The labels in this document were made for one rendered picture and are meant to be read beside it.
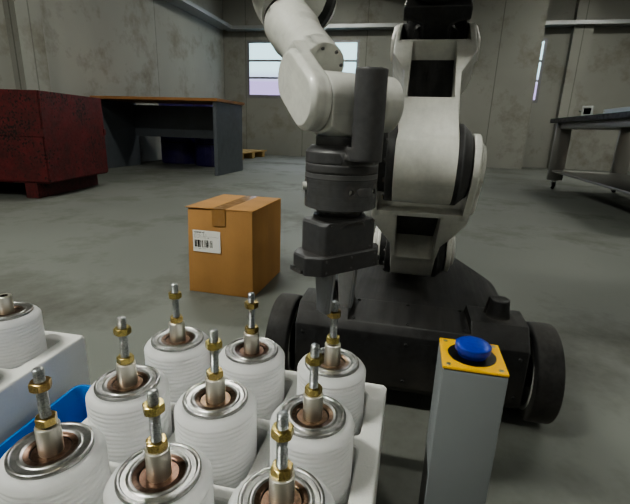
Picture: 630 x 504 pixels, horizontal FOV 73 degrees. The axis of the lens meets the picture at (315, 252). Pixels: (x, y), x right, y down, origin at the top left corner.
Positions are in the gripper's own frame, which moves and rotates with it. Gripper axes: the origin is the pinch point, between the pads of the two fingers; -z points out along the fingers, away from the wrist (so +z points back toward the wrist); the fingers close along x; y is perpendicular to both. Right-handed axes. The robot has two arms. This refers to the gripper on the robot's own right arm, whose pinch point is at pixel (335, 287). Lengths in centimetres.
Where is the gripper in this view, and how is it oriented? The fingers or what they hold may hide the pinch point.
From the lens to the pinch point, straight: 56.2
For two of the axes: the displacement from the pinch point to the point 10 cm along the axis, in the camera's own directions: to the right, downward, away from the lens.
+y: -5.9, -2.5, 7.7
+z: 0.3, -9.6, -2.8
